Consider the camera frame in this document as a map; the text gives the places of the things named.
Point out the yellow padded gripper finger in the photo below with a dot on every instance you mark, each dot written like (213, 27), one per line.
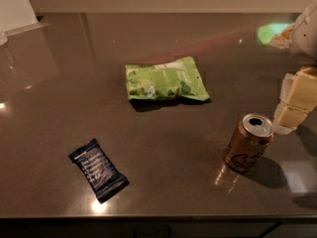
(298, 97)

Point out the dark blue rxbar wrapper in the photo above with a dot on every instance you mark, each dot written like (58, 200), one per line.
(103, 177)

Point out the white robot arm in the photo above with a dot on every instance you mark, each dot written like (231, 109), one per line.
(302, 36)

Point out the green rice chip bag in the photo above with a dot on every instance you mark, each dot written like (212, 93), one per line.
(175, 79)

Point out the gold soda can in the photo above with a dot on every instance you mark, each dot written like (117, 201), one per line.
(251, 137)

